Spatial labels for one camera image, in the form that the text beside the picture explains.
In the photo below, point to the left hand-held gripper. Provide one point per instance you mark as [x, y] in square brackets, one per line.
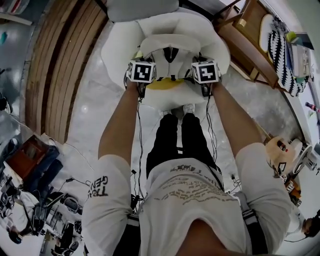
[141, 72]

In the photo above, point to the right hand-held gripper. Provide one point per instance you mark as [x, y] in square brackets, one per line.
[206, 71]

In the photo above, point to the white armchair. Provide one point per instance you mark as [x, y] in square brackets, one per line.
[117, 52]

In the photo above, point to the beige backpack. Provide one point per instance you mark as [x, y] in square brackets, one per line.
[172, 45]

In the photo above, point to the person's right forearm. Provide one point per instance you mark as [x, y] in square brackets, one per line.
[235, 120]

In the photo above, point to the person's left forearm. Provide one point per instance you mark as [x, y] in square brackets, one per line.
[120, 122]

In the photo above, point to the yellow round cushion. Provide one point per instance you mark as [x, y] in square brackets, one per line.
[165, 84]

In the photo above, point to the person's right white shoe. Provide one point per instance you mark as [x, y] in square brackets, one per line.
[188, 109]

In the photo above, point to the person's white shoe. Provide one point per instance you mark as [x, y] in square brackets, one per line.
[188, 109]
[165, 112]

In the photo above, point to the wooden low shelf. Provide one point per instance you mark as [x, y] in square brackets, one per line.
[247, 50]

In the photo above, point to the person's left white shoe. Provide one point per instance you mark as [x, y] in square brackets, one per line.
[165, 112]

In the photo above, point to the grey armchair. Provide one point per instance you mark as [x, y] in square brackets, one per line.
[140, 10]

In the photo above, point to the black white patterned bag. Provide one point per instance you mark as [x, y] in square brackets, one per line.
[277, 57]

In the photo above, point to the person's black trousers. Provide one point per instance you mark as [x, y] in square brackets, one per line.
[175, 145]

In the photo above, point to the wooden slat platform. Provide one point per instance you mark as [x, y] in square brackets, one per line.
[55, 62]

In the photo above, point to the stack of magazines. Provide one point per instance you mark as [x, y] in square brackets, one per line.
[301, 57]

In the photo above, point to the small red bottle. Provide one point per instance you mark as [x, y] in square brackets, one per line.
[283, 146]

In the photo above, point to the round wooden table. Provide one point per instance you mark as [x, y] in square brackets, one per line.
[277, 155]

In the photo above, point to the person's white t-shirt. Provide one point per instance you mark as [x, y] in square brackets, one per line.
[195, 200]

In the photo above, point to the brown wooden side table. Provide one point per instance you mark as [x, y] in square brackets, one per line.
[27, 155]

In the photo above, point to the small black picture frame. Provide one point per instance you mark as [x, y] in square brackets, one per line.
[282, 167]

